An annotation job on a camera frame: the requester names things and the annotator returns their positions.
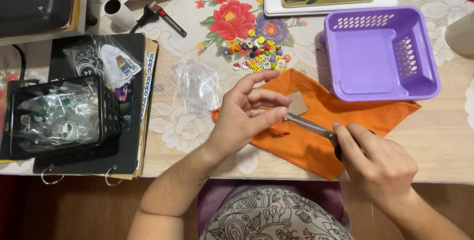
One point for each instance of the person's left hand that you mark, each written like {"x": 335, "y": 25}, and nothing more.
{"x": 237, "y": 121}

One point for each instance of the person's right hand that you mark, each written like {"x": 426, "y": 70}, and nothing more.
{"x": 381, "y": 166}

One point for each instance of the small brown cardboard piece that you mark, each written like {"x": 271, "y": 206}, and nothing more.
{"x": 299, "y": 103}

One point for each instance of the empty clear plastic bag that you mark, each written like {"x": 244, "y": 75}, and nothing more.
{"x": 196, "y": 84}

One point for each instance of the floral lace tablecloth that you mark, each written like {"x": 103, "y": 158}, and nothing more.
{"x": 437, "y": 140}

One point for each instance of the pile of colourful charms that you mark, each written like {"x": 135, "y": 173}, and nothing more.
{"x": 261, "y": 53}

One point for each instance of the orange cloth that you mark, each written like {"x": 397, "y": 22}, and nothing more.
{"x": 333, "y": 99}

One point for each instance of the brown folder with white strip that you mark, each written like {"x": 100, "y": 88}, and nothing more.
{"x": 150, "y": 84}

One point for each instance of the person's patterned garment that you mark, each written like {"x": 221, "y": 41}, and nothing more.
{"x": 274, "y": 216}

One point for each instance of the purple plastic basket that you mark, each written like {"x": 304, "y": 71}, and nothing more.
{"x": 366, "y": 62}

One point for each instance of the black red utility knife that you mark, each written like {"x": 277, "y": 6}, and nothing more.
{"x": 170, "y": 19}

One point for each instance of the black plastic basket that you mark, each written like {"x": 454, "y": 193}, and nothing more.
{"x": 111, "y": 114}

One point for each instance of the black power plug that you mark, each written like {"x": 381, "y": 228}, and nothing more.
{"x": 146, "y": 17}

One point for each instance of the clear bag of stickers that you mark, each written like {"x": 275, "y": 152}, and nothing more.
{"x": 111, "y": 60}

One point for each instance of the beige rounded container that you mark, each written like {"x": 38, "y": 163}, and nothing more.
{"x": 461, "y": 34}

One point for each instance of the clear bags of charms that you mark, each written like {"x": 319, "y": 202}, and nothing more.
{"x": 55, "y": 116}

